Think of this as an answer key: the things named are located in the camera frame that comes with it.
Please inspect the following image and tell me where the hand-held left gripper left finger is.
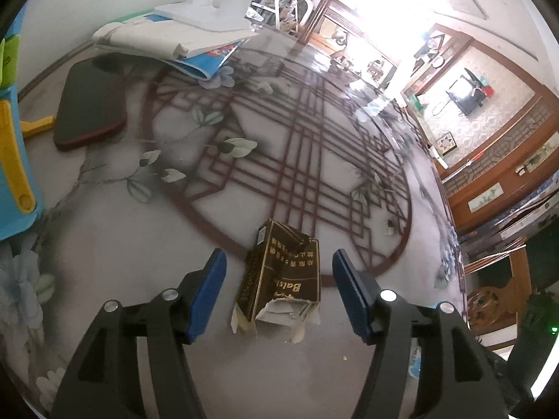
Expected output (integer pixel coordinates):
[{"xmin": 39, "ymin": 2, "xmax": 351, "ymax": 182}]
[{"xmin": 50, "ymin": 248, "xmax": 228, "ymax": 419}]

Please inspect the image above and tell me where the tall wall scroll painting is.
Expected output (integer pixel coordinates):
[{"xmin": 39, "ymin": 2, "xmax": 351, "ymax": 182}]
[{"xmin": 515, "ymin": 133, "xmax": 559, "ymax": 175}]

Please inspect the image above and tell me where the yellow plastic piece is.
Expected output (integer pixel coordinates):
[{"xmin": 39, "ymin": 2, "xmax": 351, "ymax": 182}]
[{"xmin": 21, "ymin": 116, "xmax": 55, "ymax": 138}]

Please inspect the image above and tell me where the stack of papers and magazines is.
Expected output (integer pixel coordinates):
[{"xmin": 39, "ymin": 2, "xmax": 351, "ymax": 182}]
[{"xmin": 92, "ymin": 20, "xmax": 258, "ymax": 59}]

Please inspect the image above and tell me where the blue wall poster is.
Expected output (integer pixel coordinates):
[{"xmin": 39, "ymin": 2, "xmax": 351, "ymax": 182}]
[{"xmin": 458, "ymin": 170, "xmax": 559, "ymax": 245}]

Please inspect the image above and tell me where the dark red pad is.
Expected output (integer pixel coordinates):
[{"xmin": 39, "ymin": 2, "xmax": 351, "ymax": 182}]
[{"xmin": 53, "ymin": 59, "xmax": 128, "ymax": 152}]

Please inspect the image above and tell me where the mop with red-white pole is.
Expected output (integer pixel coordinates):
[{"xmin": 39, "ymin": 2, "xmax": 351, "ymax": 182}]
[{"xmin": 450, "ymin": 148, "xmax": 487, "ymax": 175}]

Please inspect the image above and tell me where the wooden bench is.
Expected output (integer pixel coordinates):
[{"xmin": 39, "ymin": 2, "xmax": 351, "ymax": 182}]
[{"xmin": 301, "ymin": 0, "xmax": 402, "ymax": 79}]

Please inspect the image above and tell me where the colourful blue children's book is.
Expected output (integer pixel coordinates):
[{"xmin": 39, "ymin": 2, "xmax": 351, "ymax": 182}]
[{"xmin": 164, "ymin": 39, "xmax": 247, "ymax": 81}]

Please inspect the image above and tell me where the blue plastic toy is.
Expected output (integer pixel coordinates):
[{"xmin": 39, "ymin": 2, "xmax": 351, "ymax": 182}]
[{"xmin": 0, "ymin": 35, "xmax": 44, "ymax": 242}]

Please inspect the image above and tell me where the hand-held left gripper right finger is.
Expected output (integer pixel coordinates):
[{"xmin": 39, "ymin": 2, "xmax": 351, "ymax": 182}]
[{"xmin": 332, "ymin": 249, "xmax": 509, "ymax": 419}]

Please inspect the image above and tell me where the carved wooden chair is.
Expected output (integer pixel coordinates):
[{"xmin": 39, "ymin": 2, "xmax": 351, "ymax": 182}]
[{"xmin": 463, "ymin": 236, "xmax": 533, "ymax": 341}]

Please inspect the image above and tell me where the brown cigarette box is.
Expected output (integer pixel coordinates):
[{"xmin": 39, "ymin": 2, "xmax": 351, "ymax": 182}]
[{"xmin": 230, "ymin": 219, "xmax": 323, "ymax": 343}]

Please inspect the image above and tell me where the wall-mounted television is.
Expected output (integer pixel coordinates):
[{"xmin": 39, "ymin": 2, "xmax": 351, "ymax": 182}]
[{"xmin": 446, "ymin": 67, "xmax": 485, "ymax": 116}]

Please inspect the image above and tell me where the small framed star picture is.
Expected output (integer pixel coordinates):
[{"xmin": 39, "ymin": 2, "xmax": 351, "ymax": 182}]
[{"xmin": 433, "ymin": 132, "xmax": 458, "ymax": 154}]

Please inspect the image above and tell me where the short wall scroll painting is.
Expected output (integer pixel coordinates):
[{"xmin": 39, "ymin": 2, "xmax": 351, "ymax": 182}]
[{"xmin": 467, "ymin": 183, "xmax": 507, "ymax": 210}]

